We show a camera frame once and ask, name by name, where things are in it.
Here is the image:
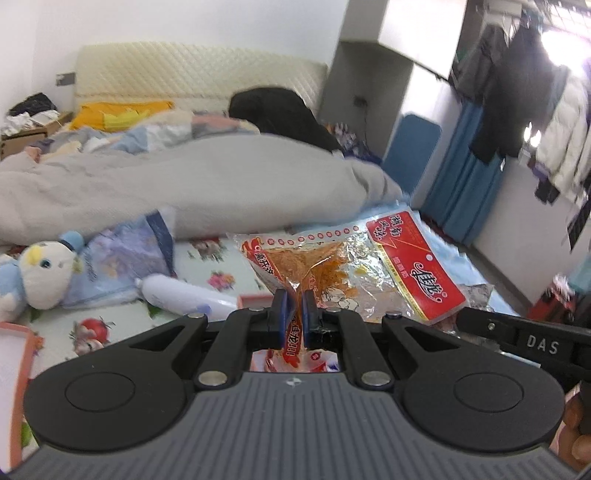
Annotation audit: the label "red suitcase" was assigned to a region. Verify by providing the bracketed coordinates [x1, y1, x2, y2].
[527, 274, 582, 325]

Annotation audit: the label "cream padded headboard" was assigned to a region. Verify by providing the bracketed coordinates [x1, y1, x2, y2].
[74, 41, 329, 113]

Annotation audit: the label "hanging dark jackets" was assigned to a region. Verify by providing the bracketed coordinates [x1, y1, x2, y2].
[456, 23, 557, 164]

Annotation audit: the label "grey wardrobe cabinet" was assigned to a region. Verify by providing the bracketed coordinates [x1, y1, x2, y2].
[320, 1, 467, 156]

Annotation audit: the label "person right hand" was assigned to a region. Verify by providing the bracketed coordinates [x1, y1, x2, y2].
[557, 389, 590, 471]

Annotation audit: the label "grey duvet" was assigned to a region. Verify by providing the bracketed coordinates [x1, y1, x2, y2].
[1, 134, 403, 245]

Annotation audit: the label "white spray bottle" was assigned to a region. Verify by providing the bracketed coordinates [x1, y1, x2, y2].
[135, 274, 238, 321]

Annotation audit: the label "blue tissue pack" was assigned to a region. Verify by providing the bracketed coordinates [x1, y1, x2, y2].
[60, 207, 176, 309]

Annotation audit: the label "orange box lid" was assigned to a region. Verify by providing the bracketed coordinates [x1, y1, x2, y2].
[1, 322, 39, 473]

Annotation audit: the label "orange storage box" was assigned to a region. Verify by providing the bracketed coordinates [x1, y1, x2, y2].
[236, 293, 273, 309]

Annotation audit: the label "white puffer jacket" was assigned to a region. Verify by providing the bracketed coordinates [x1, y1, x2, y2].
[534, 70, 590, 204]

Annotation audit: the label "black clothing pile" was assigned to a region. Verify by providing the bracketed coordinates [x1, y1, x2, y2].
[228, 87, 341, 152]

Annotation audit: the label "yellow pillow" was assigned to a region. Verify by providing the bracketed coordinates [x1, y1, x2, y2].
[69, 101, 174, 133]

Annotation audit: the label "blue curtain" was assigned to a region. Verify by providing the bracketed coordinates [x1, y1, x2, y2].
[420, 101, 504, 246]

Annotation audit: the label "patterned quilt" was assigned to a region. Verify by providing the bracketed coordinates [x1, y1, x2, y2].
[24, 110, 259, 163]

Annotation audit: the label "blue chair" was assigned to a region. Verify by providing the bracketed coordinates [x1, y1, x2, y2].
[382, 114, 442, 195]

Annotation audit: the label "white blue plush toy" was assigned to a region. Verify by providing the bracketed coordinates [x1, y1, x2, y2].
[1, 231, 84, 322]

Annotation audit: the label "floral bed sheet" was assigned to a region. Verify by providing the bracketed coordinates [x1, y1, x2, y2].
[6, 204, 510, 377]

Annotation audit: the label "cardboard box with clothes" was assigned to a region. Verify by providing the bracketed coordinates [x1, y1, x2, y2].
[1, 92, 73, 159]

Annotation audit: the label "orange spicy strip packet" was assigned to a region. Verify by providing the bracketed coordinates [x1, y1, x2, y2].
[233, 209, 468, 374]

